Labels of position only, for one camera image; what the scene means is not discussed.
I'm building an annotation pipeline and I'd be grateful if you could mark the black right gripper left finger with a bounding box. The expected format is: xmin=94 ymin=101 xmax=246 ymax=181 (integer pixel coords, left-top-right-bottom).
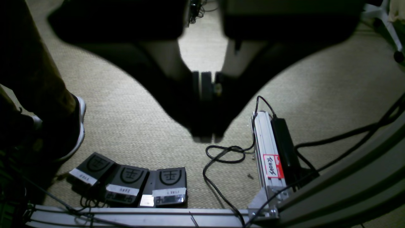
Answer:
xmin=47 ymin=0 xmax=209 ymax=143

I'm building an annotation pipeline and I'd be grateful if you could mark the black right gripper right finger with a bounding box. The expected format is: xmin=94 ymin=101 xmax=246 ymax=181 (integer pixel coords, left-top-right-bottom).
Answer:
xmin=212 ymin=0 xmax=364 ymax=142

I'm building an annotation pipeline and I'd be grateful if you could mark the dark trouser leg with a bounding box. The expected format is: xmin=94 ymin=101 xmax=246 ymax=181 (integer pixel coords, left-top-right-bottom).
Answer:
xmin=0 ymin=0 xmax=78 ymax=159

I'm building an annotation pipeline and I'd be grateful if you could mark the black and white shoe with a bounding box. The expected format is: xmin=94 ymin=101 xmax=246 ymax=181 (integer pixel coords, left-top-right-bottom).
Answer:
xmin=34 ymin=95 xmax=86 ymax=163

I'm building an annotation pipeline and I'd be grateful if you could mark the black foot pedal left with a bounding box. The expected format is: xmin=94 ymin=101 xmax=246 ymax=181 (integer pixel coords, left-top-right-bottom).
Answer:
xmin=67 ymin=152 xmax=117 ymax=188

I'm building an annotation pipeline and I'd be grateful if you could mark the black foot pedal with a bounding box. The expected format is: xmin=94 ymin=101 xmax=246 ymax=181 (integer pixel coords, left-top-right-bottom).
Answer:
xmin=67 ymin=152 xmax=117 ymax=188
xmin=104 ymin=164 xmax=149 ymax=207
xmin=138 ymin=167 xmax=188 ymax=209

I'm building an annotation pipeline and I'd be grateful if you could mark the black power adapter brick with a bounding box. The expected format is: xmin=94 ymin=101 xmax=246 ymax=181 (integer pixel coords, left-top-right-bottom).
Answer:
xmin=271 ymin=118 xmax=301 ymax=185

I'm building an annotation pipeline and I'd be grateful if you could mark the black foot pedal middle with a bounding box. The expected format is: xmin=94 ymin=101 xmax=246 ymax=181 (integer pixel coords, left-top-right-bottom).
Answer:
xmin=104 ymin=164 xmax=149 ymax=207

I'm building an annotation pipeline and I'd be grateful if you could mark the black foot pedal right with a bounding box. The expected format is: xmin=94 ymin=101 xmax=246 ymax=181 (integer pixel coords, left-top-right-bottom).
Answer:
xmin=138 ymin=167 xmax=188 ymax=209

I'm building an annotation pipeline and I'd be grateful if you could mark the black cable on floor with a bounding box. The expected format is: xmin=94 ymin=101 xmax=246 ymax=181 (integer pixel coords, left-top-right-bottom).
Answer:
xmin=202 ymin=95 xmax=279 ymax=227

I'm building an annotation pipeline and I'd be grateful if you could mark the aluminium frame leg with label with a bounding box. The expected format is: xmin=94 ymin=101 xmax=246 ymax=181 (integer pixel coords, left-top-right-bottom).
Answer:
xmin=252 ymin=111 xmax=287 ymax=199

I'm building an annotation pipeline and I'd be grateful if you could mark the aluminium frame bar bottom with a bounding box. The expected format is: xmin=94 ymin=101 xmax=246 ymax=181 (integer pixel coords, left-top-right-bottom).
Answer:
xmin=25 ymin=204 xmax=279 ymax=228

